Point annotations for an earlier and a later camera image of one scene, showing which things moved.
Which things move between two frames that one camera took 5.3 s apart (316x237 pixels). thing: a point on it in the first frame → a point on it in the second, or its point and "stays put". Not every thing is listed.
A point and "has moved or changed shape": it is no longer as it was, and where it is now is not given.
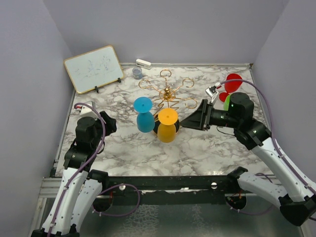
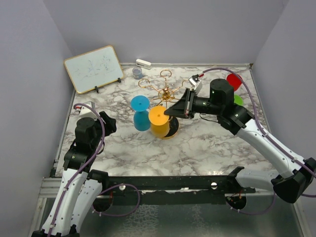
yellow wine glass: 166,131 has moved or changed shape
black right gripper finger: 197,120 → 181,107
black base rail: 170,190 stays put
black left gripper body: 109,127 stays put
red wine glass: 231,87 stays put
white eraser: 143,63 stays put
